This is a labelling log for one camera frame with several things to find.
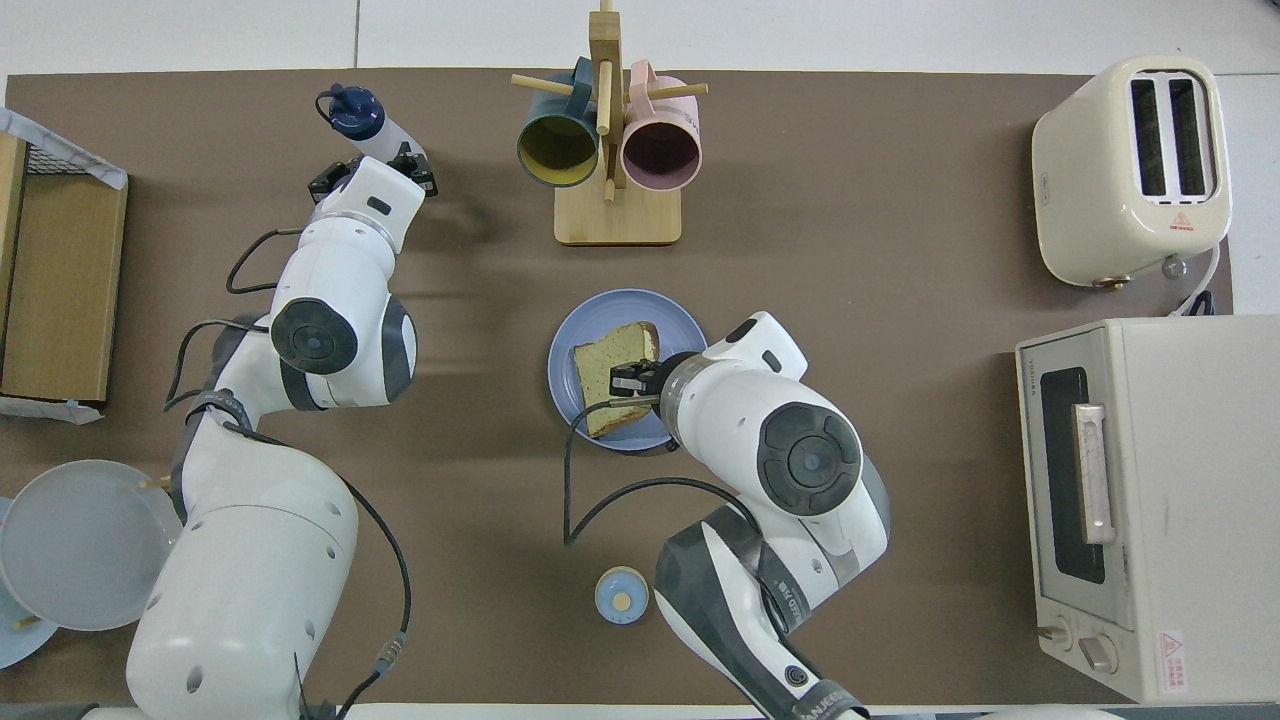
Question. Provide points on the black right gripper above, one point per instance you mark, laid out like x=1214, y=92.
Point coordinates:
x=668, y=372

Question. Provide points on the slice of bread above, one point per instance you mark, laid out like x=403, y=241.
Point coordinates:
x=605, y=375

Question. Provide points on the squeeze bottle with navy cap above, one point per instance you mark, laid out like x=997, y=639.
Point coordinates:
x=352, y=112

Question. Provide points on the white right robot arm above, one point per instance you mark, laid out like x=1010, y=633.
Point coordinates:
x=810, y=460

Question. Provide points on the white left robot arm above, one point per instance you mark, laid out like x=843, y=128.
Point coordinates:
x=250, y=600

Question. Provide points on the wooden plate rack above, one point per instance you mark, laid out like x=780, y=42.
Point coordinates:
x=155, y=484

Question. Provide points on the grey white plate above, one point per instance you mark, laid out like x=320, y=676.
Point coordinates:
x=70, y=545

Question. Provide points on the light blue plate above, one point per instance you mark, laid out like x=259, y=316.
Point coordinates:
x=15, y=645

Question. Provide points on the dark teal mug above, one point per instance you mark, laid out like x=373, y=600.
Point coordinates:
x=556, y=152

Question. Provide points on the brown table mat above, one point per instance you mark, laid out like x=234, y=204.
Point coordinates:
x=480, y=300

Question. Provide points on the wooden mug tree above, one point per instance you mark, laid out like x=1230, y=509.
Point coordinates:
x=618, y=222

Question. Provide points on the pink mug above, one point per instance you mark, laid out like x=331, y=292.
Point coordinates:
x=660, y=152

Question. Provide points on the wooden box with cloth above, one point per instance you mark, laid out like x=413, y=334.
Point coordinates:
x=60, y=150

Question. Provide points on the cream toaster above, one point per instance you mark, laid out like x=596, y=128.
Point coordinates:
x=1085, y=190

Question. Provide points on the white toaster oven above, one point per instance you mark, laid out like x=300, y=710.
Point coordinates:
x=1180, y=560

